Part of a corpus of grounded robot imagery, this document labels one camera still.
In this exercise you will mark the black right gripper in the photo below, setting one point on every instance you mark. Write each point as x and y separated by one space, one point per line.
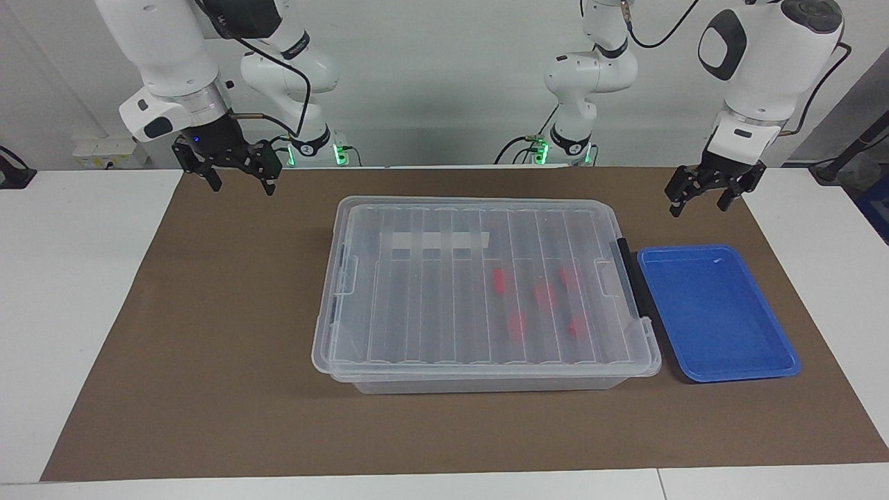
222 149

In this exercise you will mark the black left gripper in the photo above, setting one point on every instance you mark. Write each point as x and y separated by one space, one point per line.
722 177

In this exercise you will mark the red block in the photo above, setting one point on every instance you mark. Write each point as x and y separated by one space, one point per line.
501 281
578 324
545 295
517 325
569 278

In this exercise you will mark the clear ribbed plastic lid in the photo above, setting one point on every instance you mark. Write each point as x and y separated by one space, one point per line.
417 312

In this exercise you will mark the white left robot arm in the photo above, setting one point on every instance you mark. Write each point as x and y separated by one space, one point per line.
771 55

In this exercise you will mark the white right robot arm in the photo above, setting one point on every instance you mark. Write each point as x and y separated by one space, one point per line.
167 48

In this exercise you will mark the blue plastic tray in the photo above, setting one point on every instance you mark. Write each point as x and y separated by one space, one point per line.
715 312

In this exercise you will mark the clear plastic storage box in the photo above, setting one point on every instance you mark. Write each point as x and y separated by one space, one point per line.
486 385

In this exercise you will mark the white power strip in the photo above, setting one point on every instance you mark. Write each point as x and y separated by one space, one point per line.
104 149

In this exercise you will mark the black stand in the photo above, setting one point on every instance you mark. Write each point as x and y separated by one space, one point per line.
854 146

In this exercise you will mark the brown table mat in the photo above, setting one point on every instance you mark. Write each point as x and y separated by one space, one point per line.
208 347

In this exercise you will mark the blue crate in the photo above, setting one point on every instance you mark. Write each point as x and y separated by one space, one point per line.
876 208

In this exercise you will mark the black table clamp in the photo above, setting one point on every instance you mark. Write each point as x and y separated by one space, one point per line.
14 177

